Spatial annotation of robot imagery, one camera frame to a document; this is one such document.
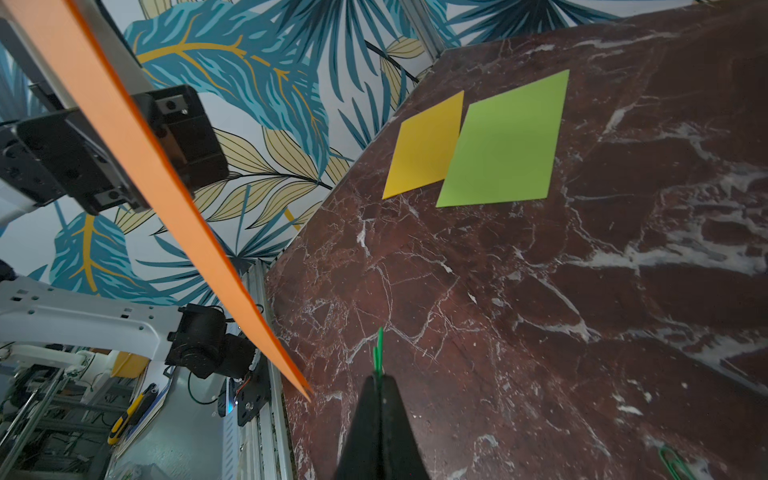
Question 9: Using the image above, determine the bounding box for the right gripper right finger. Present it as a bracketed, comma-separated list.
[381, 375, 429, 480]

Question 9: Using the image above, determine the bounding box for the yellow paper sheet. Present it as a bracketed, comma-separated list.
[382, 91, 464, 199]

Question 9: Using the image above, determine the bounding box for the green paperclip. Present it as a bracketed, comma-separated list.
[658, 445, 696, 480]
[373, 328, 384, 379]

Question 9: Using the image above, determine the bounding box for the orange paper sheet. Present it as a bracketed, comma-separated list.
[1, 1, 311, 397]

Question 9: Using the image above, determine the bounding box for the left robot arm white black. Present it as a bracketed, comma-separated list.
[1, 108, 256, 378]

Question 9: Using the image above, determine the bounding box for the green paper sheet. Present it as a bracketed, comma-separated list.
[436, 70, 569, 208]

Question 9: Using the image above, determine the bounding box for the loose green paperclip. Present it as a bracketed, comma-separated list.
[658, 445, 696, 480]

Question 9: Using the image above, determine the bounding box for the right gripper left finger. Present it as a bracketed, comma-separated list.
[334, 374, 382, 479]

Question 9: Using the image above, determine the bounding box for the aluminium front rail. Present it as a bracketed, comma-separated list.
[221, 260, 298, 480]

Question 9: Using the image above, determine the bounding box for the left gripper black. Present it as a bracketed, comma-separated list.
[1, 85, 230, 216]

